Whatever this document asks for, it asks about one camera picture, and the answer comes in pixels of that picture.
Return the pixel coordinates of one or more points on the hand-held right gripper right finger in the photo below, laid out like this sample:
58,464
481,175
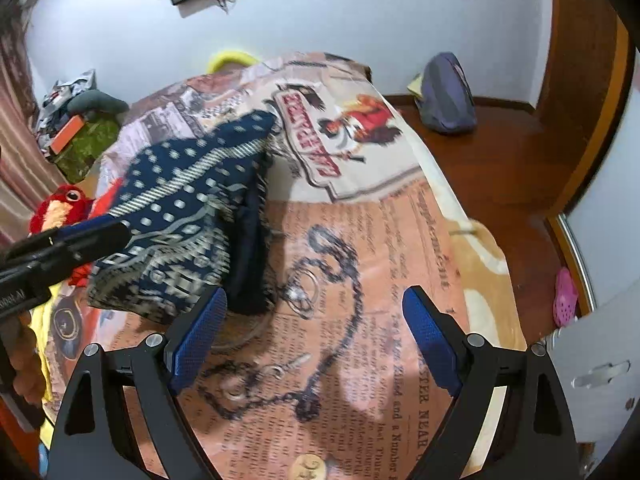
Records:
432,340

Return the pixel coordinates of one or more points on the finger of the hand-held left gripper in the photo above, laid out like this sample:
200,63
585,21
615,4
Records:
95,242
85,229

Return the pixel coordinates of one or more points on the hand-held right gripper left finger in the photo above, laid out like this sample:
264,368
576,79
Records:
197,340

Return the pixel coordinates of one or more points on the navy patterned sweater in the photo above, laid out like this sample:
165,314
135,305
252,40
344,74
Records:
175,200

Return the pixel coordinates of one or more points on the person's left hand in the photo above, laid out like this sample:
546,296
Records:
22,360

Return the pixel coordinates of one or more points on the red plush bird toy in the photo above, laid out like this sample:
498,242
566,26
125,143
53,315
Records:
62,205

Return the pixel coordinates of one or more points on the orange box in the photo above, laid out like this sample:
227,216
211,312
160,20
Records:
65,135

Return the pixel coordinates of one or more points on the printed blanket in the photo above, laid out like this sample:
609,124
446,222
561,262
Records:
350,270

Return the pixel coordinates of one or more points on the striped curtain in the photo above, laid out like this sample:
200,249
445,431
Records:
20,135

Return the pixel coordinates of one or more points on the grey green pillow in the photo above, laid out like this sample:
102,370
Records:
95,101

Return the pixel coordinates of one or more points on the crumpled grey printed cloth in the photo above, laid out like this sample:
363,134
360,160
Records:
60,92

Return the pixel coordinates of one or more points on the pink clog shoe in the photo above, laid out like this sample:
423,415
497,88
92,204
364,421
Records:
565,297

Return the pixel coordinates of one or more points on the yellow fuzzy object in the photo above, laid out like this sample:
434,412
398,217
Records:
222,55

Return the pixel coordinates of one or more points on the white sliding door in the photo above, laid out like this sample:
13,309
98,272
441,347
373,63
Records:
615,210

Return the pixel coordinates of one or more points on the grey purple bag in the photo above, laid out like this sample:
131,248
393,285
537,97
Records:
445,95

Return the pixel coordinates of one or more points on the small yellow cloth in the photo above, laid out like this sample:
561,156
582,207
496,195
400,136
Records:
415,86

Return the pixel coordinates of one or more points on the wooden door frame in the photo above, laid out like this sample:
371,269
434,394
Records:
585,85

